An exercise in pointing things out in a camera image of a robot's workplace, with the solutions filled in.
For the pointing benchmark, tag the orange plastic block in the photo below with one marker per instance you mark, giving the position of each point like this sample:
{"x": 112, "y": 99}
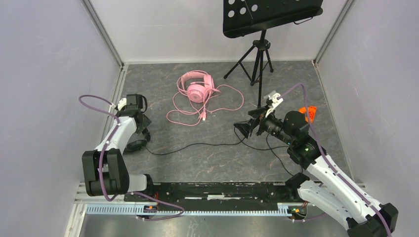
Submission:
{"x": 309, "y": 113}

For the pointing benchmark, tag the black headphones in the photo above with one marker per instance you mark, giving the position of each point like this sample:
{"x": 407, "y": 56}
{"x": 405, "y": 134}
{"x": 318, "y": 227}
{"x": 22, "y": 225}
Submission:
{"x": 143, "y": 122}

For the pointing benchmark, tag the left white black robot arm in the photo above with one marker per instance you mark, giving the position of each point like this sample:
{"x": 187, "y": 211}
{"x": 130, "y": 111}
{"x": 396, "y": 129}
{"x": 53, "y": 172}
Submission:
{"x": 104, "y": 168}

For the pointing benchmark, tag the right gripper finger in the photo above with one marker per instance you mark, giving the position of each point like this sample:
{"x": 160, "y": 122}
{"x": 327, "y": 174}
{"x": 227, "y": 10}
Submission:
{"x": 259, "y": 113}
{"x": 246, "y": 127}

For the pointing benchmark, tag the black music stand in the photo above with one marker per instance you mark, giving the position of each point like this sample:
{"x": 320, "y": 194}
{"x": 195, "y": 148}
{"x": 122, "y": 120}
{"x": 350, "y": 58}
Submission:
{"x": 245, "y": 17}

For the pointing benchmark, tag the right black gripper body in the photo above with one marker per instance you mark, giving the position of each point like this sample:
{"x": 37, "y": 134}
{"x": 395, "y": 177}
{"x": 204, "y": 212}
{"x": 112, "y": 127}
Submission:
{"x": 271, "y": 124}

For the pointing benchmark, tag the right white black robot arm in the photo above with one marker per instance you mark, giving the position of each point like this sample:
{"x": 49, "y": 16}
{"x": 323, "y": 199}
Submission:
{"x": 358, "y": 212}

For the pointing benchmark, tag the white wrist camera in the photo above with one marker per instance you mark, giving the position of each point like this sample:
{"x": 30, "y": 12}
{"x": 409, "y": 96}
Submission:
{"x": 273, "y": 100}
{"x": 121, "y": 104}

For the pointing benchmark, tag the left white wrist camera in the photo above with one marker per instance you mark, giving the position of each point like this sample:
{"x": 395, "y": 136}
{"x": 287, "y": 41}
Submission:
{"x": 121, "y": 104}

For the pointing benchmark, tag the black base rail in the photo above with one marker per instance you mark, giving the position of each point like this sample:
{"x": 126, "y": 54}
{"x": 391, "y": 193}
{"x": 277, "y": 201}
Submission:
{"x": 223, "y": 196}

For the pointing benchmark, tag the pink headphones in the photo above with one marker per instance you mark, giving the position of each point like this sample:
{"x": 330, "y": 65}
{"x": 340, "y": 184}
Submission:
{"x": 197, "y": 91}

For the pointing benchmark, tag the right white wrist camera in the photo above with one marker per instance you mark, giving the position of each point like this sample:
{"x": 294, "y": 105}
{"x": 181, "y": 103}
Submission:
{"x": 273, "y": 100}

